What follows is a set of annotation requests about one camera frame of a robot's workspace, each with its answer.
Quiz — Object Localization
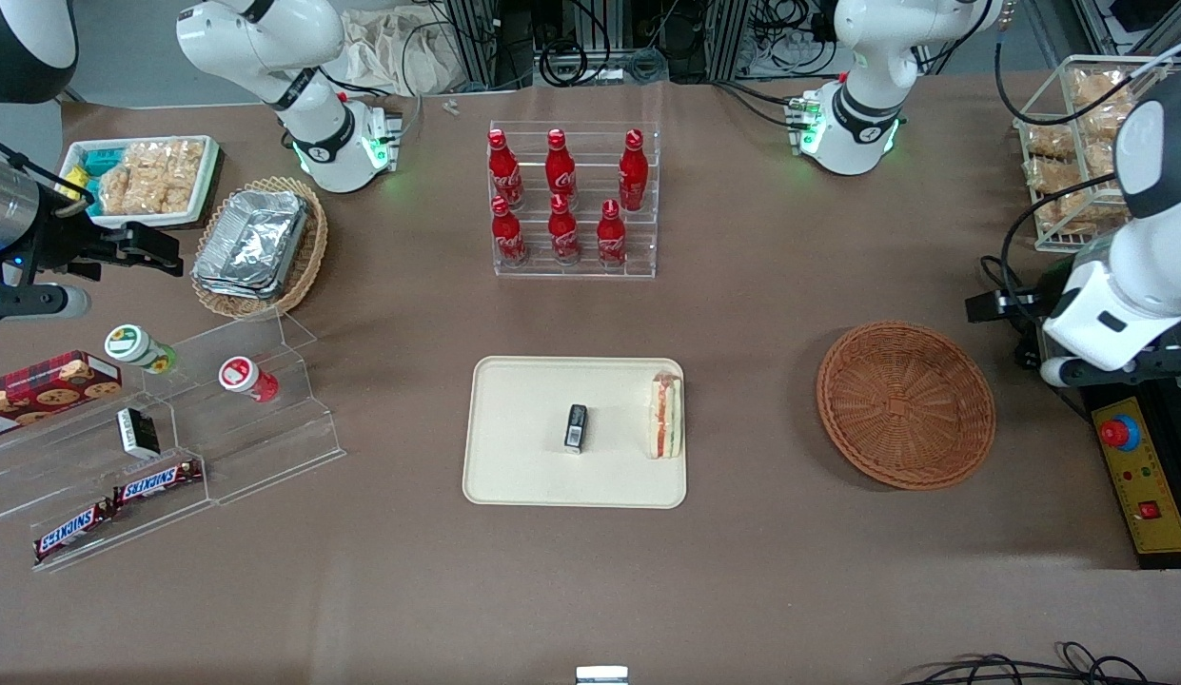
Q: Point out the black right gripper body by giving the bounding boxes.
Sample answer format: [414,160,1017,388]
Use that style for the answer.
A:
[19,215,129,282]

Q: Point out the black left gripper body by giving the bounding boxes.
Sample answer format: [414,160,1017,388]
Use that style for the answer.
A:
[1004,290,1057,329]

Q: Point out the triangle sandwich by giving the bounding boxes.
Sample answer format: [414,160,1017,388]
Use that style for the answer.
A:
[647,372,684,460]

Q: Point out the white rectangular snack tray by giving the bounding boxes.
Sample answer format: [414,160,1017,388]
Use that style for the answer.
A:
[59,135,222,230]

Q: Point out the round brown wicker basket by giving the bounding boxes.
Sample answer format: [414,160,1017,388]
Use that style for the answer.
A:
[817,321,996,492]

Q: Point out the oval light wicker basket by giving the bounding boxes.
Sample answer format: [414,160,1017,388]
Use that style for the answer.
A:
[190,176,329,321]

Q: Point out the beige plastic tray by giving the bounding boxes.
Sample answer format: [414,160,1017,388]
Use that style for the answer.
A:
[462,356,688,510]

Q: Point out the rice cracker snack bag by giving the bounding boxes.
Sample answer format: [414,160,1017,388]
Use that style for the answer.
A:
[1088,135,1124,184]
[97,143,158,216]
[1080,101,1138,140]
[1028,126,1078,159]
[1023,157,1086,193]
[1071,68,1135,106]
[1035,190,1103,235]
[145,139,207,215]

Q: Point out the green lid cup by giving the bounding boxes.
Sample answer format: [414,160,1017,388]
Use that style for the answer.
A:
[105,324,178,374]

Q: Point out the stacked aluminium foil trays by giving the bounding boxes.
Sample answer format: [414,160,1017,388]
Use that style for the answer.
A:
[192,189,310,302]

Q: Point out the black metal appliance box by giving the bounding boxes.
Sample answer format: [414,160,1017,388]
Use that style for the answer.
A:
[1016,269,1181,420]

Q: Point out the red lid cup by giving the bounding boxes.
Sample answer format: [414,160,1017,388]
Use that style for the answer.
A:
[218,356,280,403]

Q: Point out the red plaid cookie box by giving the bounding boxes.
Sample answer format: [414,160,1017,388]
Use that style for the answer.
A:
[0,351,123,440]

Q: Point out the small black white box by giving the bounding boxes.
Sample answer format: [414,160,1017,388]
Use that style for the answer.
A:
[116,407,161,459]

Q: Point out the clear acrylic stepped stand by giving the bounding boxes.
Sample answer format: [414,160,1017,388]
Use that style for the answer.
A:
[0,309,346,574]

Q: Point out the yellow emergency stop control box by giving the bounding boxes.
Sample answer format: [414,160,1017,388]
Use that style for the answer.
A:
[1092,398,1181,570]

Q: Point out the Snickers chocolate bar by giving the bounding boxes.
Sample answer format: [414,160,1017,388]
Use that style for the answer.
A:
[112,460,204,505]
[33,499,118,564]

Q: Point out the beige cloth bag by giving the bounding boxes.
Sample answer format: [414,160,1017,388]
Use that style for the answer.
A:
[338,8,479,97]

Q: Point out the red cola bottle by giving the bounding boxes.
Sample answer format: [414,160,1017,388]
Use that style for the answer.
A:
[487,128,525,211]
[618,128,650,212]
[596,199,629,268]
[490,196,530,267]
[547,194,582,265]
[545,128,579,212]

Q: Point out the clear acrylic bottle rack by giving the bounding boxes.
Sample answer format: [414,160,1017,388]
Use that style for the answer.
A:
[488,120,663,280]

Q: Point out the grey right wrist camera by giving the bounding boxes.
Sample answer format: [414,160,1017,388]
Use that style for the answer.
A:
[0,284,92,323]

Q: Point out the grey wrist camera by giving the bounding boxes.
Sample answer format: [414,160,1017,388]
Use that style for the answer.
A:
[1040,354,1138,389]
[0,284,92,323]

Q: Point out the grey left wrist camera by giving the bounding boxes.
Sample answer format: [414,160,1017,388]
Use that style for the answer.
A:
[1040,354,1138,389]

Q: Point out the white wire basket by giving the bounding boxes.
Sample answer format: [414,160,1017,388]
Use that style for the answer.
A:
[1014,54,1181,255]

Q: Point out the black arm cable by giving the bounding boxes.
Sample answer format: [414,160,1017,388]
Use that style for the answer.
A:
[990,19,1181,130]

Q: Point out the black floor cable bundle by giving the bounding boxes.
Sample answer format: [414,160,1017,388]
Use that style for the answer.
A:
[899,642,1181,685]

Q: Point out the aluminium frame post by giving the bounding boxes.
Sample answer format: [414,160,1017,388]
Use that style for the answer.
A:
[704,0,755,83]
[443,0,502,91]

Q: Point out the coiled black cable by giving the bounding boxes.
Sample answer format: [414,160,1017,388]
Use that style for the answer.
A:
[538,38,593,88]

